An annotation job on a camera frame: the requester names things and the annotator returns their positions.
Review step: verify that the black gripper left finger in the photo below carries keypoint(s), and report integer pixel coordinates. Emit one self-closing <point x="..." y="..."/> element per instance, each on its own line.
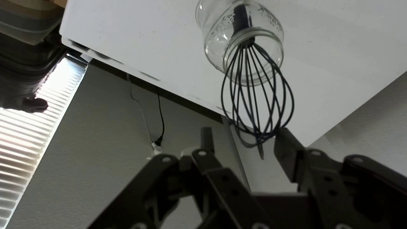
<point x="157" y="190"/>

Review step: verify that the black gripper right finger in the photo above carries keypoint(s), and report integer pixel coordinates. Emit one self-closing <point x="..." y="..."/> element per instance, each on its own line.
<point x="356" y="193"/>

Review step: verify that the black wire whisk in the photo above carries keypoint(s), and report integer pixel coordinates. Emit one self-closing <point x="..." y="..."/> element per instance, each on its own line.
<point x="256" y="98"/>

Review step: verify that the white table board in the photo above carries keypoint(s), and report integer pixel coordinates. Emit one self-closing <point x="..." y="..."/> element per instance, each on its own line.
<point x="337" y="54"/>

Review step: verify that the clear glass jar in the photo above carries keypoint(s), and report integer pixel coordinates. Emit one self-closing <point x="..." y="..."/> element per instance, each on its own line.
<point x="229" y="26"/>

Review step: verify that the white window blinds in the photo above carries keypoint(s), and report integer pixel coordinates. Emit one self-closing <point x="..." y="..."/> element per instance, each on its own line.
<point x="24" y="137"/>

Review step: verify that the white wall outlet plug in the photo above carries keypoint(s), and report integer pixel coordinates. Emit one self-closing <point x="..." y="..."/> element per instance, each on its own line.
<point x="155" y="149"/>

